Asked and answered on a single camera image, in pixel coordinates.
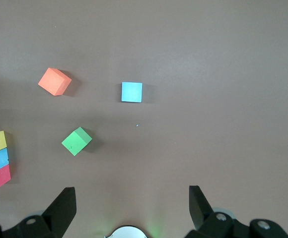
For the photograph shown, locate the orange foam cube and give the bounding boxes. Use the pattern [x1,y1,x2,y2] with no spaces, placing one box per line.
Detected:
[38,67,72,97]

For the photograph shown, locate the brown table cover sheet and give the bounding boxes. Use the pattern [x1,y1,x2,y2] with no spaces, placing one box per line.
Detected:
[0,0,288,238]

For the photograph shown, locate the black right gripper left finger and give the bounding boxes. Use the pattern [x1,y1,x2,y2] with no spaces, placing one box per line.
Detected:
[0,187,77,238]

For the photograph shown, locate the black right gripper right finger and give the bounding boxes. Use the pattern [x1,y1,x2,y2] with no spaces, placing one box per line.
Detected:
[185,185,288,238]

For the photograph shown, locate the green foam cube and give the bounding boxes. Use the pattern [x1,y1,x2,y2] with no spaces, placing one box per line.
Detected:
[61,126,93,157]

